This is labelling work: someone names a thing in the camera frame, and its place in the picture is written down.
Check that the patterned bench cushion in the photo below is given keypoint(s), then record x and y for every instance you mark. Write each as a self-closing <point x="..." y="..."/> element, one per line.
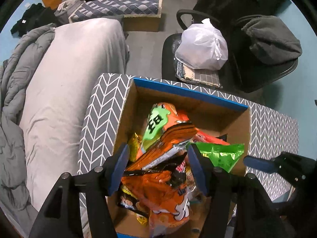
<point x="124" y="8"/>

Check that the folded checked cloth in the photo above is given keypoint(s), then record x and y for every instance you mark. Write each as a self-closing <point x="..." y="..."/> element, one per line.
<point x="202" y="77"/>

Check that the yellow snack bag in box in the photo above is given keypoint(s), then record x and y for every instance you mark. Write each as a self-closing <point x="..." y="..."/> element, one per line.
<point x="134" y="145"/>

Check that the blue cardboard box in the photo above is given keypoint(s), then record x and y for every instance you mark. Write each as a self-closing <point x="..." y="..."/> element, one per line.
<point x="211" y="114"/>

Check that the black office chair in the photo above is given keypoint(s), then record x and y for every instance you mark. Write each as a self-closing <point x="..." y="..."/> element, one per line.
<point x="239" y="45"/>

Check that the black clothes pile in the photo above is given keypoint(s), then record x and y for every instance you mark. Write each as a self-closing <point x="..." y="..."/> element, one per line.
<point x="35" y="16"/>

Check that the orange snack bag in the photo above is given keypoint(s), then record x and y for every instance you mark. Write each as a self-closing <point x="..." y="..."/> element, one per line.
<point x="164" y="193"/>

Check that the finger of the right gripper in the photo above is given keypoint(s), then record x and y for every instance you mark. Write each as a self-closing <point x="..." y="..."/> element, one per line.
<point x="266" y="166"/>

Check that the bed with grey sheet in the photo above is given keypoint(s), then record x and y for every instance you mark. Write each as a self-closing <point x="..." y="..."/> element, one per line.
<point x="58" y="95"/>

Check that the green pea snack bag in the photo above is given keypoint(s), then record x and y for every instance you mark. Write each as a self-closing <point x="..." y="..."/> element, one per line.
<point x="224" y="156"/>

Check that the white plastic bag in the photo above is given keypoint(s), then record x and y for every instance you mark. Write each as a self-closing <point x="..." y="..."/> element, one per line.
<point x="202" y="46"/>

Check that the orange green rice cracker bag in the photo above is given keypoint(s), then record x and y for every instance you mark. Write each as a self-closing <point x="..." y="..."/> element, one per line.
<point x="167" y="132"/>

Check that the red orange chip bag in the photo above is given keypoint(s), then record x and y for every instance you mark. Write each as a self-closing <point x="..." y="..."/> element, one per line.
<point x="207" y="138"/>

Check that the grey duvet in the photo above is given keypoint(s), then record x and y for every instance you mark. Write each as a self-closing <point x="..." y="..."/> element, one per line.
<point x="16" y="74"/>

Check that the black snack bag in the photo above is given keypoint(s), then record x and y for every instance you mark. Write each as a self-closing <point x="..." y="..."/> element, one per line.
<point x="126" y="199"/>

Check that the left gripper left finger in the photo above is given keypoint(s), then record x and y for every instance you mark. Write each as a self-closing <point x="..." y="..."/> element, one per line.
<point x="60" y="214"/>

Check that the dark grey fleece garment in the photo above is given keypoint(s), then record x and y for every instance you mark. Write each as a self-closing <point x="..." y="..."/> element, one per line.
<point x="272" y="42"/>

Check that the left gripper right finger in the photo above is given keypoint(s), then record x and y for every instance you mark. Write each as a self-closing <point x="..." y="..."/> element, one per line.
<point x="255" y="214"/>

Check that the grey chevron tablecloth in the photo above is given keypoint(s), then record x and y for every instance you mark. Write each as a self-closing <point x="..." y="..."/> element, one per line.
<point x="270" y="131"/>

